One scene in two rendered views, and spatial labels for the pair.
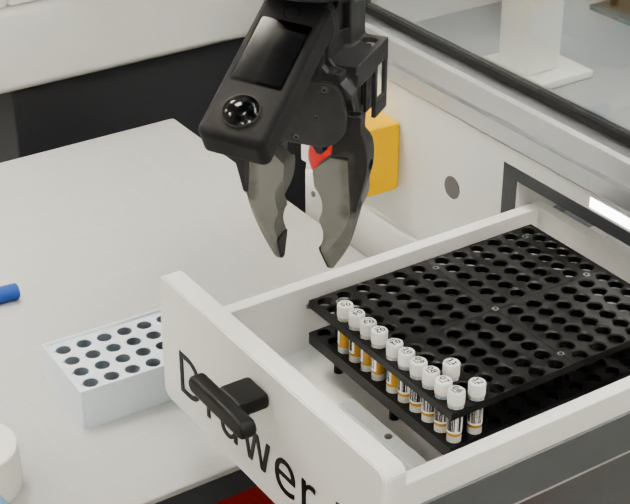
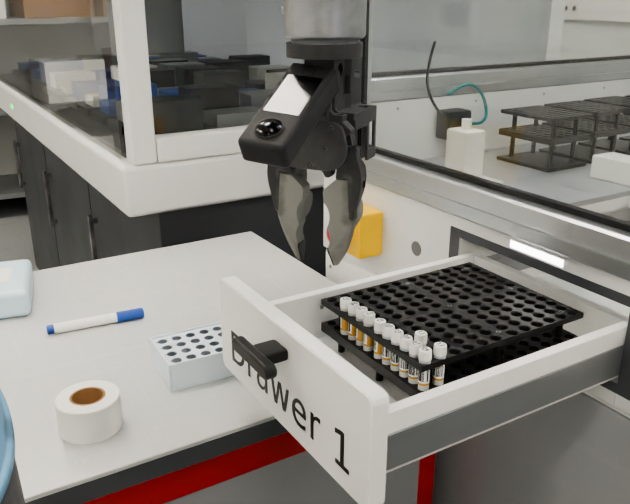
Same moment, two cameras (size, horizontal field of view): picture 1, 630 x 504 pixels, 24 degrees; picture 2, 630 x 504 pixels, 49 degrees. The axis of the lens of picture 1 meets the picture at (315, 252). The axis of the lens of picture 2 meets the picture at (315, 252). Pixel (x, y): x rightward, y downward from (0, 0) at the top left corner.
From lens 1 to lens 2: 0.35 m
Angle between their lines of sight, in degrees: 9
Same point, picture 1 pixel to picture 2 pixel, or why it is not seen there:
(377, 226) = not seen: hidden behind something
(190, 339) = (238, 320)
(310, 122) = (321, 152)
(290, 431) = (302, 376)
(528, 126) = (467, 198)
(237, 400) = (264, 352)
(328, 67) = (334, 113)
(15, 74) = (160, 202)
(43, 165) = (172, 251)
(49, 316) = (160, 327)
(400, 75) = (383, 181)
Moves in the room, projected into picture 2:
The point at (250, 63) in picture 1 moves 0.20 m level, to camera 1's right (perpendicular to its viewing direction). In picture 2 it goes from (278, 100) to (507, 102)
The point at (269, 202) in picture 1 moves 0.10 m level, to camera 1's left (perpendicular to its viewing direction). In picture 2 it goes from (292, 216) to (192, 215)
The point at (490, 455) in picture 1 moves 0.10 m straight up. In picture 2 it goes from (451, 396) to (460, 292)
